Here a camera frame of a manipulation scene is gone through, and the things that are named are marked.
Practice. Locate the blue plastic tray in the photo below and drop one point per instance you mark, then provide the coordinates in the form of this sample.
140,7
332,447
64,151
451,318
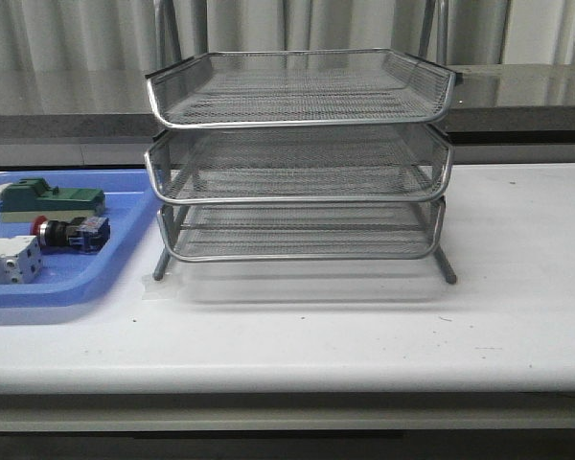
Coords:
70,277

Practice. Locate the red emergency push button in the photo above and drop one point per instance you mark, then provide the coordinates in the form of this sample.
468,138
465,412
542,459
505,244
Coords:
83,234

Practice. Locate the green and beige switch block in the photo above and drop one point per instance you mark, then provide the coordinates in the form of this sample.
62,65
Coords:
29,198

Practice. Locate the grey metal rack frame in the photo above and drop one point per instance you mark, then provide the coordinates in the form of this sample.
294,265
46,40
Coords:
168,50

